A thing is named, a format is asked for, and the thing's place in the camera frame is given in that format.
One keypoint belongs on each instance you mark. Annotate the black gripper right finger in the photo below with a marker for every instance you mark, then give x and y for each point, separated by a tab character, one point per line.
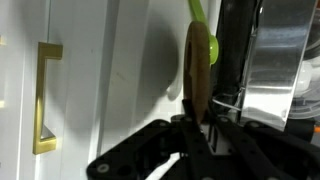
252	156

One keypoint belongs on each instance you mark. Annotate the gold drawer handle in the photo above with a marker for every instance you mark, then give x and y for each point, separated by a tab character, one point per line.
46	51

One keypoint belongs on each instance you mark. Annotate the silver metal cup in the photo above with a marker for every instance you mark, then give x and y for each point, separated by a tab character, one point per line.
274	60

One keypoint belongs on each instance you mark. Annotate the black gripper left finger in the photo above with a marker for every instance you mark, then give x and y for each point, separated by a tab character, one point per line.
196	145

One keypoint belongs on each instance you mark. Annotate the green plastic spoon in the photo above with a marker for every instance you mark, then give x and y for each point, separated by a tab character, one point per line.
199	16

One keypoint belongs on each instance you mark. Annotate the round wooden coaster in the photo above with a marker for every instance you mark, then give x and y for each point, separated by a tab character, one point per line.
196	75

